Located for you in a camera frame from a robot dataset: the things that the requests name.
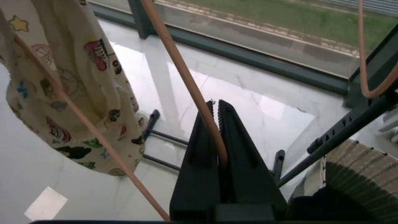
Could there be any pink clothes hanger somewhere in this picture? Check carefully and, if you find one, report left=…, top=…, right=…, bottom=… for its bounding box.
left=11, top=0, right=229, bottom=222
left=356, top=0, right=398, bottom=100

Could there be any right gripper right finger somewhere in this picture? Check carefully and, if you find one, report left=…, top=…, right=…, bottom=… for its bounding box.
left=216, top=99, right=288, bottom=221

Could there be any cream printed garment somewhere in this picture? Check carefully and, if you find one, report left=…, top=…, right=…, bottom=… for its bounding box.
left=0, top=0, right=149, bottom=177

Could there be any white laundry basket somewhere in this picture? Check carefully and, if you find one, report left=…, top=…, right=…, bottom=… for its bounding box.
left=287, top=139, right=398, bottom=224

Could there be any black garment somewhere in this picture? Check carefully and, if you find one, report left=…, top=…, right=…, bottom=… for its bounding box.
left=285, top=185, right=376, bottom=224

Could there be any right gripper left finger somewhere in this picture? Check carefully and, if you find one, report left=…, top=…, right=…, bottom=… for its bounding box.
left=169, top=99, right=221, bottom=222

